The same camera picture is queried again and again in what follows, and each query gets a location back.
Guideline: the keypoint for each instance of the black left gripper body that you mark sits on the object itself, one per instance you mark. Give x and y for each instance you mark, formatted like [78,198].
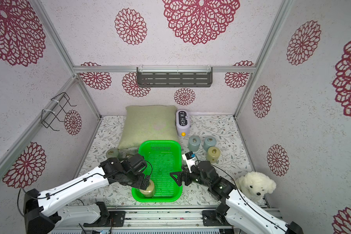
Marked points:
[136,180]

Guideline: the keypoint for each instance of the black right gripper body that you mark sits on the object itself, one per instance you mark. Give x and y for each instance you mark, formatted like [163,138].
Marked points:
[185,176]

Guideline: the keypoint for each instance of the yellow-green canister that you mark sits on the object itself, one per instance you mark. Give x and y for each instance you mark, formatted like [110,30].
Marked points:
[149,192]
[213,154]

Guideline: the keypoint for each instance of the dark green canister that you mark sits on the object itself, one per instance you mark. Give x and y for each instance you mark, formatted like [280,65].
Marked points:
[130,153]
[113,153]

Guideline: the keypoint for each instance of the green plastic basket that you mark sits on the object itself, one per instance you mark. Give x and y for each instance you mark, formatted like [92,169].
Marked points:
[165,158]

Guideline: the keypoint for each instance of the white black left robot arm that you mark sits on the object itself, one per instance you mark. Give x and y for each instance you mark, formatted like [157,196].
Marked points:
[43,211]

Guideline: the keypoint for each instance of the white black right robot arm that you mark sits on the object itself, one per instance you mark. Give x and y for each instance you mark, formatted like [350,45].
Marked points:
[255,220]

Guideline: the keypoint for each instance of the green square pillow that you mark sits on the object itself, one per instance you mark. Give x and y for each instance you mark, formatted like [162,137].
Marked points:
[143,123]

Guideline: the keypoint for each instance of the lavender digital clock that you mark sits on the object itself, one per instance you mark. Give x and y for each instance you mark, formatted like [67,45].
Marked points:
[183,123]

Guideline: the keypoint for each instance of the white plush dog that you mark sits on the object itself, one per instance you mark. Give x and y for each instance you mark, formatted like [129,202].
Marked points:
[255,185]

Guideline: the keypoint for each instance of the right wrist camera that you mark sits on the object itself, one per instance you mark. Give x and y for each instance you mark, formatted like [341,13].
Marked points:
[190,159]

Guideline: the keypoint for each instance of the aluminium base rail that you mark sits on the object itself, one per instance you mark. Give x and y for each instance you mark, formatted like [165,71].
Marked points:
[163,218]

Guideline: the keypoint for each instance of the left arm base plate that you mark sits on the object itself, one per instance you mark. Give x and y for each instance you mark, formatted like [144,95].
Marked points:
[111,218]

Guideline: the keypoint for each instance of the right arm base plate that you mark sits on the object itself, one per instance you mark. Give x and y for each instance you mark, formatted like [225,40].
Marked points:
[223,215]

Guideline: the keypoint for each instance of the grey wall shelf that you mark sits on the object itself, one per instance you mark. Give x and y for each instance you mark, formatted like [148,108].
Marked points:
[174,77]

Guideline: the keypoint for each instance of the black wire wall rack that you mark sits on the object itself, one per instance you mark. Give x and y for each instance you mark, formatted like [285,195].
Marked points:
[58,103]

